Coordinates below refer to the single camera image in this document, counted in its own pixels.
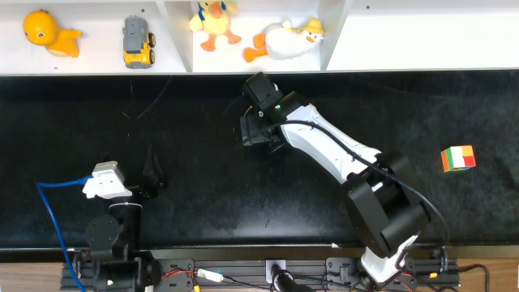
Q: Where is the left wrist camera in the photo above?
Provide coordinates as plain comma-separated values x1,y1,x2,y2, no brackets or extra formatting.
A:
82,161,133,200

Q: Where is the blue cable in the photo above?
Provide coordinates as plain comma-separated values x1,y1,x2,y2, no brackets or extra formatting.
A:
36,174,94,292

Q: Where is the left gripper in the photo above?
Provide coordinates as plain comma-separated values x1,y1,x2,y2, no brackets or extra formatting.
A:
101,144,168,200

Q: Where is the yellow plush duck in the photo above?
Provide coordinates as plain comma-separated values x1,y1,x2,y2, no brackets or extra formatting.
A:
189,0,242,53

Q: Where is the many-coloured puzzle cube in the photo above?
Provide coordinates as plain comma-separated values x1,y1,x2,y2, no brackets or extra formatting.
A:
440,144,477,174

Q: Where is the mounting rail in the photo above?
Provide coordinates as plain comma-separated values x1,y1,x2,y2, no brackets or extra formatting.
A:
60,246,491,292

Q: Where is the white plush duck with hat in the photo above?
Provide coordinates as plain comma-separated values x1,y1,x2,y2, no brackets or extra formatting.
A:
242,17,325,64

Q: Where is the white shelf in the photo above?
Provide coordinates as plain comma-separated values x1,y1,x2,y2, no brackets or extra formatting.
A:
0,0,519,77

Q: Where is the yellow rubber duck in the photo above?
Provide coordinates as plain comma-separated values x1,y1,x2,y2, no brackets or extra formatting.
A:
23,9,83,59

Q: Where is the grey and yellow toy truck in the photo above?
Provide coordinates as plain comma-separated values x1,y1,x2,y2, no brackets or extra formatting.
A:
122,15,157,70

